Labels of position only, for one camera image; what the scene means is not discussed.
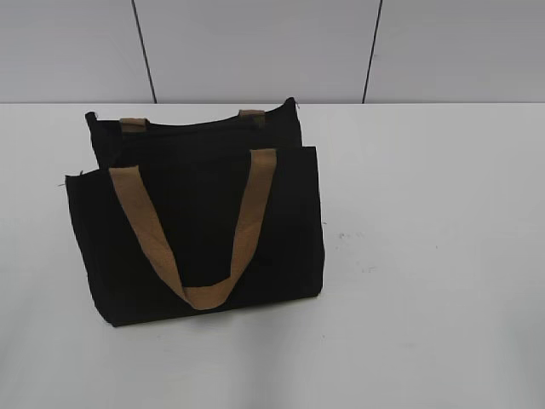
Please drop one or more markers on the black canvas tote bag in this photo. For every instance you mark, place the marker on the black canvas tote bag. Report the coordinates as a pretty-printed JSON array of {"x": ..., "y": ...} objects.
[{"x": 182, "y": 220}]

